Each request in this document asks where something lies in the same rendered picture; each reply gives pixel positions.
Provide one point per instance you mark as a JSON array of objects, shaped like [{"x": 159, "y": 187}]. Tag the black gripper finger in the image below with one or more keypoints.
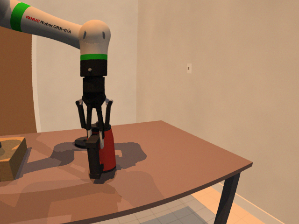
[
  {"x": 100, "y": 118},
  {"x": 85, "y": 124}
]

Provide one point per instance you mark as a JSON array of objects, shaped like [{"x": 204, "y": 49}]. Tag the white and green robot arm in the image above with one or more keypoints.
[{"x": 92, "y": 38}]

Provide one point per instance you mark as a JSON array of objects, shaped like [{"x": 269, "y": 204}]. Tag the red kettle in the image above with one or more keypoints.
[{"x": 100, "y": 160}]

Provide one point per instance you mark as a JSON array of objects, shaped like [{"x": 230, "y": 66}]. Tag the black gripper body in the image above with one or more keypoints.
[{"x": 94, "y": 87}]

